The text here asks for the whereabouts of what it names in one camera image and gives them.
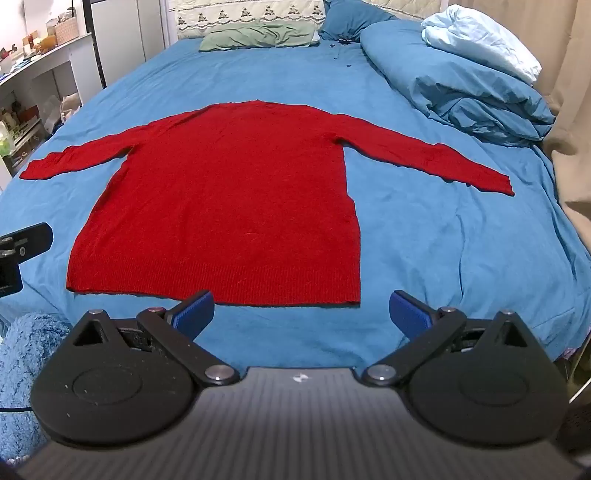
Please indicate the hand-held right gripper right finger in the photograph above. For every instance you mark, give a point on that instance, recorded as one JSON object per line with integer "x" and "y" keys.
{"x": 408, "y": 314}

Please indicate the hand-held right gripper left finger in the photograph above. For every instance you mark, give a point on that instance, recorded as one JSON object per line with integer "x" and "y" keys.
{"x": 194, "y": 314}

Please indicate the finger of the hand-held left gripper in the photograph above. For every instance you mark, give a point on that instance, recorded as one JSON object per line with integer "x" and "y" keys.
{"x": 32, "y": 240}

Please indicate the red knit sweater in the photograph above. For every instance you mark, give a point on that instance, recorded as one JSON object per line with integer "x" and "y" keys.
{"x": 231, "y": 194}

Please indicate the blue bed sheet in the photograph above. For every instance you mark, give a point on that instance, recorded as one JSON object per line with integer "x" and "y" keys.
{"x": 415, "y": 258}

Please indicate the blue fluffy rug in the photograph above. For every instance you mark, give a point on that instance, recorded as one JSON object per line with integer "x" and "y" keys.
{"x": 23, "y": 369}

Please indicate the white shelf desk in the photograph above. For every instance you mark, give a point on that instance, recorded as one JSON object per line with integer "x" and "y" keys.
{"x": 78, "y": 60}

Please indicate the black pole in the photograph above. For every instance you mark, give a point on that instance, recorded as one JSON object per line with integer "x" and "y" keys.
{"x": 98, "y": 55}

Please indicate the wicker basket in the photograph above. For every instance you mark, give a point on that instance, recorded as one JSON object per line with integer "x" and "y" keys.
{"x": 67, "y": 31}

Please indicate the blue duvet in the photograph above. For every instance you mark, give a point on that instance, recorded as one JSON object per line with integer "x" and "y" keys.
{"x": 461, "y": 92}

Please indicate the white and grey wardrobe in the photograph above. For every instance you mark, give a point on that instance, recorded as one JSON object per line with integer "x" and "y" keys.
{"x": 129, "y": 32}

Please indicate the green pillow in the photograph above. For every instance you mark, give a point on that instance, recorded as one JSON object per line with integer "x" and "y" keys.
{"x": 258, "y": 36}

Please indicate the light blue blanket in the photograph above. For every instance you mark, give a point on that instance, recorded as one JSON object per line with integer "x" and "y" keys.
{"x": 480, "y": 37}

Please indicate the blue pillow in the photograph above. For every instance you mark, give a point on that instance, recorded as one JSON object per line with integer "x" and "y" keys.
{"x": 351, "y": 18}

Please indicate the cream quilted headboard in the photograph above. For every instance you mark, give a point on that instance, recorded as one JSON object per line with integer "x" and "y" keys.
{"x": 240, "y": 14}

